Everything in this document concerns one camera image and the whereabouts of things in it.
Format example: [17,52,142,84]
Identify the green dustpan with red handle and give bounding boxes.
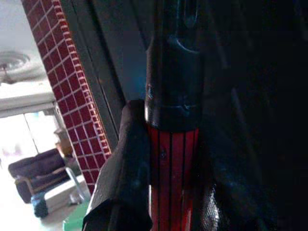
[143,0,204,231]

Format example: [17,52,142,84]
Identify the ceiling fan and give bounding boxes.
[0,51,31,84]

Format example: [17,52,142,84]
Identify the green plastic stool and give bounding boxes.
[62,199,94,231]

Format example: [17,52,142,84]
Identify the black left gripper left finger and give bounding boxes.
[81,99,154,231]

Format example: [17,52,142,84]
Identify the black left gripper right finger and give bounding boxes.
[192,86,272,231]

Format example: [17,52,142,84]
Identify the dark purple sofa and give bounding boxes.
[8,148,74,204]

